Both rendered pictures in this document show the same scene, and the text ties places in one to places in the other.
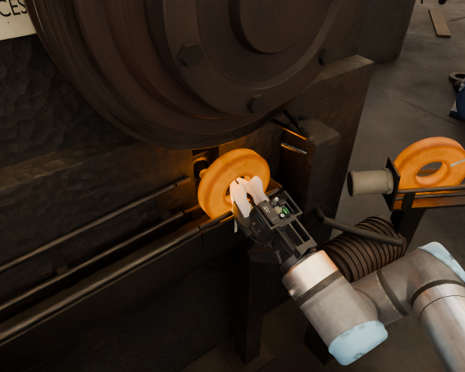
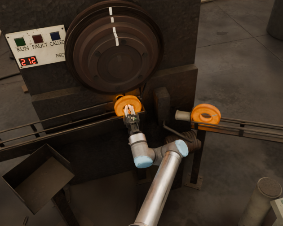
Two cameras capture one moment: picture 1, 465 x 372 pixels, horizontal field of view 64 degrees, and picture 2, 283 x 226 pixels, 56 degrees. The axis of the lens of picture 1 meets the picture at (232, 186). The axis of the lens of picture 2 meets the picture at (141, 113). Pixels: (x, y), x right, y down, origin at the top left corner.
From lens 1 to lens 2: 0.89 m
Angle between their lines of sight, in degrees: 17
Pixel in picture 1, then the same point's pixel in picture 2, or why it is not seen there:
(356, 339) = (139, 159)
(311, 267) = (134, 136)
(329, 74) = (174, 72)
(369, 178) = (181, 114)
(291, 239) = (134, 128)
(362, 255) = not seen: hidden behind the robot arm
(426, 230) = (256, 148)
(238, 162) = (126, 100)
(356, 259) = not seen: hidden behind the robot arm
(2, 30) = (62, 59)
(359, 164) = (240, 105)
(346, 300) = (140, 148)
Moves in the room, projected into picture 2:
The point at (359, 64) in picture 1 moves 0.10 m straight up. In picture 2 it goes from (190, 68) to (192, 54)
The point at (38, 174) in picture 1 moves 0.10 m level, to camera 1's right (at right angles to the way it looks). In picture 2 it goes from (66, 93) to (82, 97)
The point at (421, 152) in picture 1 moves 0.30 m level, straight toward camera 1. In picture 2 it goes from (199, 108) to (157, 135)
